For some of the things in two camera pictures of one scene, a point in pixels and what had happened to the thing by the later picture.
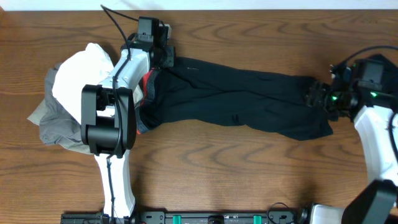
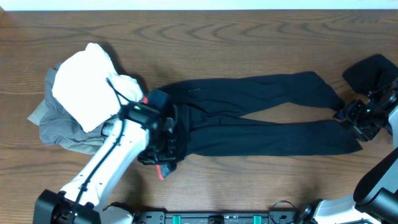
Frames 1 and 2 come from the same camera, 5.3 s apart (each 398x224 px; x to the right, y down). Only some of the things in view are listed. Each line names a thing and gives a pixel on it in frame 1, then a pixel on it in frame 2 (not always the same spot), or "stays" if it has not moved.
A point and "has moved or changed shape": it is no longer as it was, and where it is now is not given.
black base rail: x=189 y=217 stays
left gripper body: x=168 y=56 → x=169 y=144
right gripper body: x=330 y=100 → x=365 y=121
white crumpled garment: x=90 y=66 stays
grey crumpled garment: x=57 y=125 stays
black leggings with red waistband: x=189 y=91 has moved or changed shape
